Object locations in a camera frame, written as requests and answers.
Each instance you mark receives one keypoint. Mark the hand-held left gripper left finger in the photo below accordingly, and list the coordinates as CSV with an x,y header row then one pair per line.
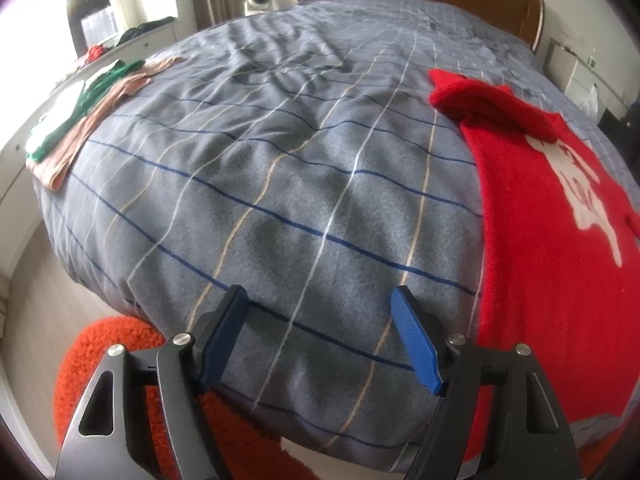
x,y
226,332

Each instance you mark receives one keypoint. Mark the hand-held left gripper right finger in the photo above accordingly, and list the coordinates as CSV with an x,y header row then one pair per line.
x,y
416,337

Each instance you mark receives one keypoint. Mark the red sweater with white print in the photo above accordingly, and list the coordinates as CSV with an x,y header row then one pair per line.
x,y
540,240

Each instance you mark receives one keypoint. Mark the folded green and pink clothes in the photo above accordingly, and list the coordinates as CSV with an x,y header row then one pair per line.
x,y
75,152

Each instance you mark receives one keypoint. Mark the dark clothes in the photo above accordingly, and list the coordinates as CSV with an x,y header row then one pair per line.
x,y
145,29

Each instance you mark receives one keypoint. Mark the orange shaggy rug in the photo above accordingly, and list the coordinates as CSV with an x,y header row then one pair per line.
x,y
100,342

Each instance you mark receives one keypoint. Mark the grey plaid blanket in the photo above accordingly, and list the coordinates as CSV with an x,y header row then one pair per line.
x,y
280,160

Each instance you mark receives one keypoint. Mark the green garment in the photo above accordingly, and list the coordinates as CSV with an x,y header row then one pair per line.
x,y
95,91

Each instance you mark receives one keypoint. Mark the white plastic bag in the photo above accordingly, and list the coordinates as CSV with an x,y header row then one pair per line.
x,y
590,102

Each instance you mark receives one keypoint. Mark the white window bench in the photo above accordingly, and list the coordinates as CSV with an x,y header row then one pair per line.
x,y
150,37

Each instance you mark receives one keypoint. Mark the small red cloth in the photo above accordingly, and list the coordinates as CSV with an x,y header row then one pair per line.
x,y
95,53

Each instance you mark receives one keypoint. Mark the white bedside cabinet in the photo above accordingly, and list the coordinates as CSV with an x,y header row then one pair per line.
x,y
561,60

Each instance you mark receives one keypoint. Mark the white security camera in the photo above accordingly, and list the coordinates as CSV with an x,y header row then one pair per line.
x,y
258,0

